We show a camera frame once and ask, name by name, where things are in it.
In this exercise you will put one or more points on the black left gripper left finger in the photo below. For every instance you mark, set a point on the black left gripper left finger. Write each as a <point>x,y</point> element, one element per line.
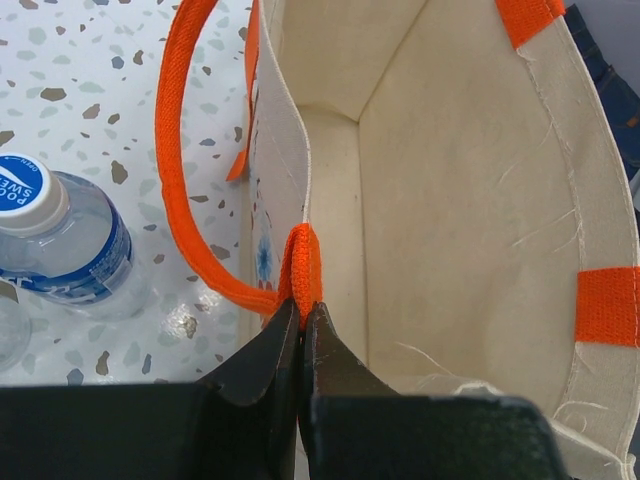
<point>245,377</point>

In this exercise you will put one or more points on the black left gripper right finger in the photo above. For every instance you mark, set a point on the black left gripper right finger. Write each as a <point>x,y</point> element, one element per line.
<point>330,367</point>

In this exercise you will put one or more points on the beige canvas bag orange handles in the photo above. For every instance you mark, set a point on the beige canvas bag orange handles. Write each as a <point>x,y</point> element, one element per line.
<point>442,174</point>

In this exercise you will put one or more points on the blue label water bottle middle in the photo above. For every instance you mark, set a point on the blue label water bottle middle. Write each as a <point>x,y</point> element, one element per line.
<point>64,241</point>

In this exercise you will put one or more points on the blue label water bottle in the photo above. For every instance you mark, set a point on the blue label water bottle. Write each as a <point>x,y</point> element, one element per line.
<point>64,241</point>
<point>15,333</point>

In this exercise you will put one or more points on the blue label water bottle left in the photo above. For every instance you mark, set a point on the blue label water bottle left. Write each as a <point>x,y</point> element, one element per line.
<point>15,333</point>

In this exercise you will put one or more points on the dark blue denim cloth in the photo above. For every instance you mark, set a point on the dark blue denim cloth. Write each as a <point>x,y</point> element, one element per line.
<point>619,100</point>

